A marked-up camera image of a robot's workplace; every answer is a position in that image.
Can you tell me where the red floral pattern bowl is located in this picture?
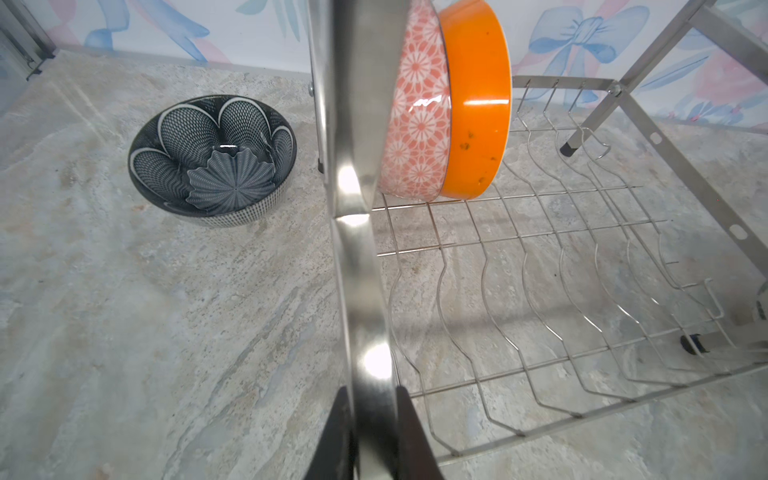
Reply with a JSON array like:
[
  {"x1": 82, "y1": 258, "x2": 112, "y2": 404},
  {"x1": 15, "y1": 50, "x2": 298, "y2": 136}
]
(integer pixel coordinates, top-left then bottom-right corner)
[{"x1": 379, "y1": 1, "x2": 451, "y2": 202}]

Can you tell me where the orange bowl white inside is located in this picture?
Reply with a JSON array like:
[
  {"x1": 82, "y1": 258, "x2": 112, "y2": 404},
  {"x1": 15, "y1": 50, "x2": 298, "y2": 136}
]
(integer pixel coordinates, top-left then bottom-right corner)
[{"x1": 439, "y1": 0, "x2": 512, "y2": 200}]

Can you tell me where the dark blue petal bowl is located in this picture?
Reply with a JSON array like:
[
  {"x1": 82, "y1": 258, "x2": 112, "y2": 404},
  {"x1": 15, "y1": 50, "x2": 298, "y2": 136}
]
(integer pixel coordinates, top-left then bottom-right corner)
[{"x1": 127, "y1": 94, "x2": 298, "y2": 228}]

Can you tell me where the steel wire dish rack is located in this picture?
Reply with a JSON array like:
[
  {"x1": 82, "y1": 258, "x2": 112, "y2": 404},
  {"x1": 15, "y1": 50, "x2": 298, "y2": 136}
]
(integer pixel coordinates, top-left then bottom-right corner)
[{"x1": 308, "y1": 1, "x2": 767, "y2": 479}]

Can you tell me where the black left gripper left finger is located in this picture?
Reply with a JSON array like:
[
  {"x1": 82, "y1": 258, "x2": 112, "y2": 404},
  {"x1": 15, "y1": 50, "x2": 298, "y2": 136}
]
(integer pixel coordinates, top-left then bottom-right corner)
[{"x1": 304, "y1": 386, "x2": 356, "y2": 480}]

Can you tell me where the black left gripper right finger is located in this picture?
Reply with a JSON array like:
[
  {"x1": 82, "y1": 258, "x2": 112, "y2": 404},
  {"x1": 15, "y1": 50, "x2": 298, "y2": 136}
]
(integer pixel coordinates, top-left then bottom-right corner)
[{"x1": 394, "y1": 385, "x2": 444, "y2": 480}]

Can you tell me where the aluminium corner post left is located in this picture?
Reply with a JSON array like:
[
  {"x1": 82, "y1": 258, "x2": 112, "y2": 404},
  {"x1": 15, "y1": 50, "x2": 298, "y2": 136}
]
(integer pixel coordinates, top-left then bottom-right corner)
[{"x1": 1, "y1": 0, "x2": 56, "y2": 80}]

